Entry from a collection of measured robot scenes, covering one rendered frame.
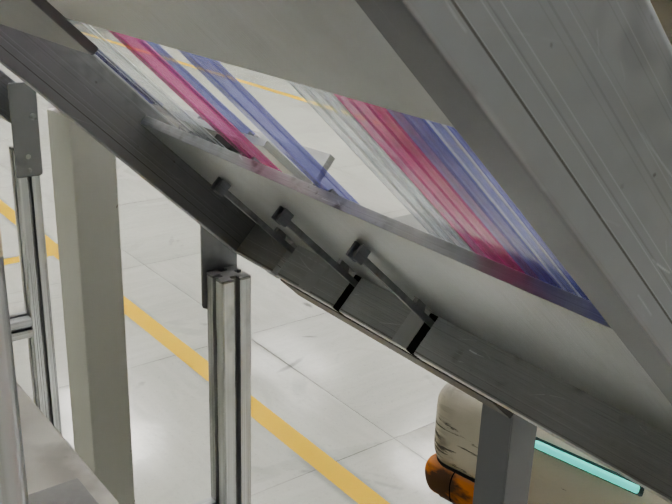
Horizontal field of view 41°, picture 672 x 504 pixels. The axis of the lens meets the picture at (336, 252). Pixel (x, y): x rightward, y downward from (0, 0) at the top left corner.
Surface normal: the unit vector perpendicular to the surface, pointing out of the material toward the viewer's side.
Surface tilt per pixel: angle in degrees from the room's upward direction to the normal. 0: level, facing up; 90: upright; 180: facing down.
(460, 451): 90
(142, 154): 90
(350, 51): 136
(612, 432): 46
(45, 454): 0
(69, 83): 90
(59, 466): 0
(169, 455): 0
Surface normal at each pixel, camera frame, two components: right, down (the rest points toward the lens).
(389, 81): -0.58, 0.80
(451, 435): -0.68, 0.24
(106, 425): 0.67, 0.28
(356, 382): 0.03, -0.94
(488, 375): -0.55, -0.51
